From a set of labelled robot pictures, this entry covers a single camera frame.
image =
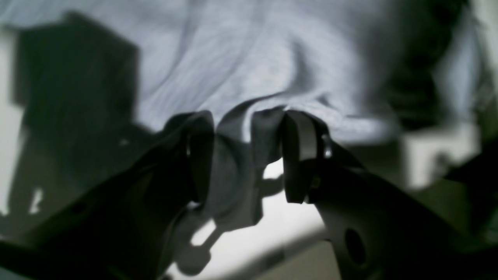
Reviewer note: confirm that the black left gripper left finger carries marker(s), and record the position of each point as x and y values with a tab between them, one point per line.
119	229

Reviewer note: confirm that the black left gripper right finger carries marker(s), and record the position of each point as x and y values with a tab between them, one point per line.
377	231

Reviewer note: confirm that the grey T-shirt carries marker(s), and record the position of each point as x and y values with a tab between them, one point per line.
101	82

